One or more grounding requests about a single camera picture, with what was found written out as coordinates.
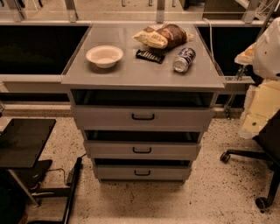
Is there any grey top drawer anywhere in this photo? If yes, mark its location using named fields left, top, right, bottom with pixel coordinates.
left=71, top=89, right=214, bottom=131

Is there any grey drawer cabinet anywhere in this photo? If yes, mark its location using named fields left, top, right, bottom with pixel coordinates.
left=60, top=24, right=227, bottom=184

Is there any brown chip bag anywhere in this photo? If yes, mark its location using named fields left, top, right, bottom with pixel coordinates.
left=133, top=24, right=194, bottom=49

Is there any black office chair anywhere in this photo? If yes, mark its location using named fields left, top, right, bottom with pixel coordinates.
left=220, top=110, right=280, bottom=212

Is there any white bowl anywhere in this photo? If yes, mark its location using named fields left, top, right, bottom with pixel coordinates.
left=86, top=45, right=123, bottom=68

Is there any grey drawer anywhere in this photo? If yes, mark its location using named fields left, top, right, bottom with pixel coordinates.
left=84, top=130, right=201, bottom=160
left=92, top=158, right=193, bottom=181
left=71, top=89, right=214, bottom=131

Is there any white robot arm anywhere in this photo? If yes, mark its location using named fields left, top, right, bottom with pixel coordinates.
left=234, top=17, right=280, bottom=139

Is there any grey bottom drawer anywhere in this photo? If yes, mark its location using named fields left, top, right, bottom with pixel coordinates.
left=92, top=158, right=193, bottom=181

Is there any grey middle drawer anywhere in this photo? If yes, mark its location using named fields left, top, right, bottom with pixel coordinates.
left=84, top=130, right=201, bottom=160

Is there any black floor stand base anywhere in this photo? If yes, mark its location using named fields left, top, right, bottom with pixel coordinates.
left=11, top=157, right=83, bottom=224

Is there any black snack bar packet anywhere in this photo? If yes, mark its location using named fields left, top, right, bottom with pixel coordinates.
left=136, top=50, right=165, bottom=64

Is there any blue soda can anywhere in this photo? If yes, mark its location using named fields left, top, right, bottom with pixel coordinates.
left=173, top=47, right=196, bottom=73

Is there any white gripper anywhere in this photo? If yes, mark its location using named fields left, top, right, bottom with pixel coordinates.
left=234, top=43, right=280, bottom=139

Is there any black side table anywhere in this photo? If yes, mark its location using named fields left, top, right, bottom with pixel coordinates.
left=0, top=118, right=56, bottom=207

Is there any white cable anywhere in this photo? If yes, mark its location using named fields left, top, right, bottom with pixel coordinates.
left=202, top=17, right=217, bottom=67

